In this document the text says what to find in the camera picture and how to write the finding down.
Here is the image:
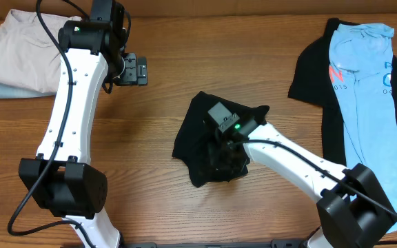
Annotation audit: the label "plain black t-shirt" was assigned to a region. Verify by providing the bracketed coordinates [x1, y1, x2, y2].
[172, 92, 269, 187]

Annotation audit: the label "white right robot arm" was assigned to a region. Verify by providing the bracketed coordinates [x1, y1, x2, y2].
[205, 103, 397, 248]

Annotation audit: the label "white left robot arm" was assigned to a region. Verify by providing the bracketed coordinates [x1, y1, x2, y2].
[19, 0, 148, 247]

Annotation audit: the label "black t-shirt with logo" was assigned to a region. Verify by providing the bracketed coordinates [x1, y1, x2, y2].
[288, 18, 397, 165]

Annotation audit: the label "folded white beige trousers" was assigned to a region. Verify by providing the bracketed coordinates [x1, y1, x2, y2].
[0, 8, 82, 94]

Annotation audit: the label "folded light blue jeans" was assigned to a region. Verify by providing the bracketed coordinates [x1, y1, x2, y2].
[0, 83, 54, 99]

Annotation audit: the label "light blue printed t-shirt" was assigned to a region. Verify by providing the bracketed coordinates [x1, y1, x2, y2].
[329, 23, 397, 212]

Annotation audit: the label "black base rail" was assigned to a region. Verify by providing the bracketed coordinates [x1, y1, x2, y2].
[124, 238, 304, 248]

